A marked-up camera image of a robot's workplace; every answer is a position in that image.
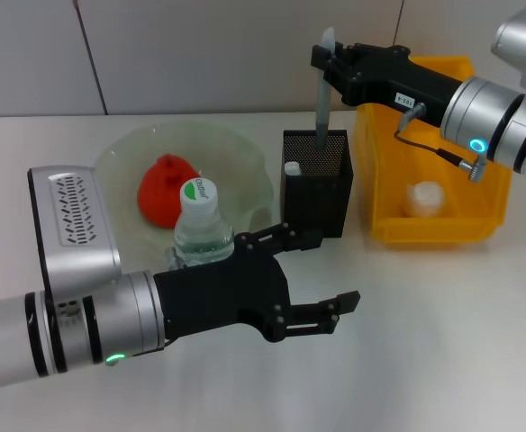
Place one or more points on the yellow plastic storage bin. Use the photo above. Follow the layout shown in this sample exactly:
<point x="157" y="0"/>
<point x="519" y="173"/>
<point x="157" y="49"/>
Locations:
<point x="425" y="225"/>

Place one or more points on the mint green utility knife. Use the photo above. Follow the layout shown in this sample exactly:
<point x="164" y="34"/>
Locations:
<point x="292" y="169"/>

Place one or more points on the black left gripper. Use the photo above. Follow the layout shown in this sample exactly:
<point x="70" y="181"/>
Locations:
<point x="222" y="297"/>

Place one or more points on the black mesh pen holder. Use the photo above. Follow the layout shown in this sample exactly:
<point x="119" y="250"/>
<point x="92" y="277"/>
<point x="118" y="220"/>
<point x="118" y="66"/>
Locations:
<point x="317" y="207"/>

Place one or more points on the clear water bottle green label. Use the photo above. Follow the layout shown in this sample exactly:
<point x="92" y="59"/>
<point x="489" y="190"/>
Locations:
<point x="200" y="225"/>

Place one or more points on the clear glass bowl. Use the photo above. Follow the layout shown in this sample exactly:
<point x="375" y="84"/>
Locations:
<point x="236" y="171"/>

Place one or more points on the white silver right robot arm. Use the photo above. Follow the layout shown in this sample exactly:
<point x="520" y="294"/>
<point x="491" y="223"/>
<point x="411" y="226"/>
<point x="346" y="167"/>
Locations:
<point x="506" y="130"/>

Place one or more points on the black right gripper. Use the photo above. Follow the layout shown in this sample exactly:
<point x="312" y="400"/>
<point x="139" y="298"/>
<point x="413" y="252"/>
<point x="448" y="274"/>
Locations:
<point x="393" y="76"/>

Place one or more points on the grey glitter marker pen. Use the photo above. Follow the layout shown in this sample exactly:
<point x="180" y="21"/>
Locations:
<point x="322" y="112"/>

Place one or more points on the white paper ball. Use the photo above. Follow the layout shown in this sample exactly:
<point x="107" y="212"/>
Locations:
<point x="425" y="198"/>

